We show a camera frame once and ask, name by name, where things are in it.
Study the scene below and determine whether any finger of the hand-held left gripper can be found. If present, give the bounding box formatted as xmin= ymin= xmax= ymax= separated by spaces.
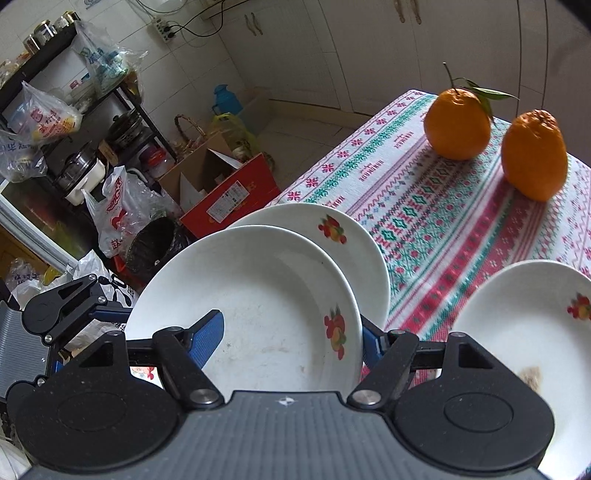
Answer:
xmin=44 ymin=274 xmax=134 ymax=344

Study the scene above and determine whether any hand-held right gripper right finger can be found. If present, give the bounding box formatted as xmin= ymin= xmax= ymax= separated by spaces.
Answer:
xmin=346 ymin=315 xmax=509 ymax=409

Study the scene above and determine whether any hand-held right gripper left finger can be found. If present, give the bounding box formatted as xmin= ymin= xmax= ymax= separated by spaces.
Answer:
xmin=69 ymin=310 xmax=225 ymax=409

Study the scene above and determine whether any white plate with fruit print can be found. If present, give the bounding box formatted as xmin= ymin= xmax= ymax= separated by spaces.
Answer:
xmin=124 ymin=224 xmax=365 ymax=394
xmin=445 ymin=259 xmax=591 ymax=480
xmin=226 ymin=203 xmax=391 ymax=334

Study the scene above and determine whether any white bag with black print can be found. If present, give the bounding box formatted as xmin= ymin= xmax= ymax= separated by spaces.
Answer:
xmin=69 ymin=251 xmax=139 ymax=326

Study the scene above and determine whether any black woven basket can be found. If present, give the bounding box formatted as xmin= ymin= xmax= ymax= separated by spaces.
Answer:
xmin=126 ymin=217 xmax=190 ymax=278

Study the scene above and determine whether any white red-print plastic bag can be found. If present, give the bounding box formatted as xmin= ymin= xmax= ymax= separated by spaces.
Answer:
xmin=83 ymin=166 xmax=153 ymax=259

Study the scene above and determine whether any white framed glass appliance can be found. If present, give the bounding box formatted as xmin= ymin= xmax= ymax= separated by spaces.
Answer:
xmin=0 ymin=178 xmax=93 ymax=274

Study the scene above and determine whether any white appliance with glass jar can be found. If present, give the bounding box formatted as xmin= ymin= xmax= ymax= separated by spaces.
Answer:
xmin=60 ymin=145 xmax=109 ymax=206

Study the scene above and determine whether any open red cardboard box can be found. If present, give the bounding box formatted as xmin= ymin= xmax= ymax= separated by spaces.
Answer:
xmin=159 ymin=134 xmax=282 ymax=241

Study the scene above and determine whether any patterned tablecloth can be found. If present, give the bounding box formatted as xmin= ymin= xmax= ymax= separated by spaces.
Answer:
xmin=272 ymin=89 xmax=591 ymax=393

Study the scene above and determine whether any plastic jar with pink lid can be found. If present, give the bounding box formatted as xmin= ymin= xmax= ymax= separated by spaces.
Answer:
xmin=139 ymin=143 xmax=174 ymax=179

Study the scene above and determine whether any crumpled clear plastic bag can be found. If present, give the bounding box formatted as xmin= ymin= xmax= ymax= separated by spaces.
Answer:
xmin=0 ymin=129 xmax=49 ymax=183

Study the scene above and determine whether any black cooking pot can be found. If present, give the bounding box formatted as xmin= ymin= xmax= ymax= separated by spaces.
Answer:
xmin=106 ymin=111 xmax=146 ymax=145

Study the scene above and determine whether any yellow plastic bag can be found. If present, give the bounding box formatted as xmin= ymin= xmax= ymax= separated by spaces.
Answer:
xmin=210 ymin=113 xmax=259 ymax=158

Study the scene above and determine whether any white plastic bag with snacks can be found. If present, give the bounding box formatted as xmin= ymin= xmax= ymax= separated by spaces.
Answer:
xmin=9 ymin=80 xmax=84 ymax=146

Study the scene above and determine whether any orange with leafy stem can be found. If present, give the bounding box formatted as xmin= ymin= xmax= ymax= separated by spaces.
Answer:
xmin=424 ymin=62 xmax=520 ymax=161

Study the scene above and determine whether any teal thermos jug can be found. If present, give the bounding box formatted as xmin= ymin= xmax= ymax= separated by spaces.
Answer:
xmin=212 ymin=84 xmax=243 ymax=116

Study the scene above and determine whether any oblong orange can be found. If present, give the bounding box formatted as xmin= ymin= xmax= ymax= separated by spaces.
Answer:
xmin=501 ymin=109 xmax=568 ymax=202

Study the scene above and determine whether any clear plastic bag with packets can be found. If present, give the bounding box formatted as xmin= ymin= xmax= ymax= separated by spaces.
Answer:
xmin=69 ymin=21 xmax=148 ymax=97

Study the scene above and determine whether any black shelf rack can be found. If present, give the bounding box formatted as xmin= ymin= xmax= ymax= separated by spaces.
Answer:
xmin=0 ymin=23 xmax=178 ymax=208

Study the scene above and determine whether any white power strip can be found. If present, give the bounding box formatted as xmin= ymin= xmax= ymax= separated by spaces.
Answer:
xmin=150 ymin=16 xmax=181 ymax=44

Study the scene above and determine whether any white kitchen cabinet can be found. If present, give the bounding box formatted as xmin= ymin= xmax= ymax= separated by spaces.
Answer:
xmin=217 ymin=0 xmax=591 ymax=118

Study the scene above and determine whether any wicker basket with handle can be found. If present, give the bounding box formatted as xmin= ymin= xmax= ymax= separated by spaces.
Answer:
xmin=173 ymin=114 xmax=208 ymax=153

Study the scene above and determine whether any black power cable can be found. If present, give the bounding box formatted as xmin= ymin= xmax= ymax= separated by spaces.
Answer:
xmin=174 ymin=0 xmax=232 ymax=37

